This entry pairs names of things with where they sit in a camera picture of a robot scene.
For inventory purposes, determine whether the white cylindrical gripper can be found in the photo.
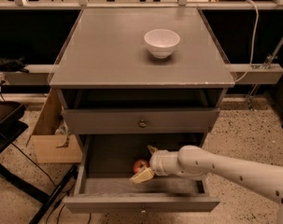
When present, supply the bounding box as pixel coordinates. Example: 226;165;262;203
130;145;184;184

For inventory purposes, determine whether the red apple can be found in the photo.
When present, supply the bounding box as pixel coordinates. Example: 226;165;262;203
133;159;149;174

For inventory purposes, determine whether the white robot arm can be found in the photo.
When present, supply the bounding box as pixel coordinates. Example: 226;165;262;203
131;146;283;224

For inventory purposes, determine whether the round brass drawer knob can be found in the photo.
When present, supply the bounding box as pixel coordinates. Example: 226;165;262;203
138;119;147;128

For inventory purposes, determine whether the grey top drawer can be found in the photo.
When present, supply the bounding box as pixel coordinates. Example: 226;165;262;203
63;108;219;134

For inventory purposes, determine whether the open grey middle drawer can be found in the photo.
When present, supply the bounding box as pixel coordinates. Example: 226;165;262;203
64;133;219;213

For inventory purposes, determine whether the grey drawer cabinet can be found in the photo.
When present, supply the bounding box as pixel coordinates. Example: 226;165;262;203
47;7;236;215

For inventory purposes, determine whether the wooden board box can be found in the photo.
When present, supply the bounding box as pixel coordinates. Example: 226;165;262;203
30;91;82;163

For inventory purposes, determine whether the white ceramic bowl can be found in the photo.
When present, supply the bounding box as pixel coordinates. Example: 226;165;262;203
144;29;180;59

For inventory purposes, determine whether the black office chair base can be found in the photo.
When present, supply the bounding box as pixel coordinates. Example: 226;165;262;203
0;94;72;224

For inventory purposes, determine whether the black floor cable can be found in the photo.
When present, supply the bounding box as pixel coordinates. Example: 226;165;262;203
10;142;92;224

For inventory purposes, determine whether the white cable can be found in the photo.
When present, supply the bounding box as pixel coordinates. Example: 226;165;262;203
233;0;261;84

